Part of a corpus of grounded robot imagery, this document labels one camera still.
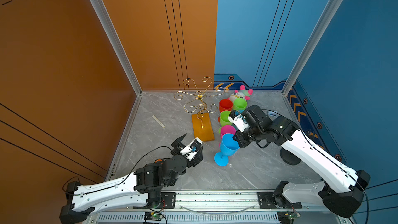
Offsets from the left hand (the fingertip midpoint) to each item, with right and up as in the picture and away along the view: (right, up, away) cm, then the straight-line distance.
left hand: (192, 140), depth 68 cm
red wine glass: (+18, +16, +23) cm, 33 cm away
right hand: (+18, +1, +1) cm, 18 cm away
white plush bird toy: (+33, +24, +43) cm, 60 cm away
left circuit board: (-18, -36, +2) cm, 40 cm away
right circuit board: (+43, -36, +2) cm, 56 cm away
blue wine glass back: (+16, -2, -5) cm, 17 cm away
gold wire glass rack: (+2, +17, +13) cm, 21 cm away
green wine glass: (+27, +16, +28) cm, 42 cm away
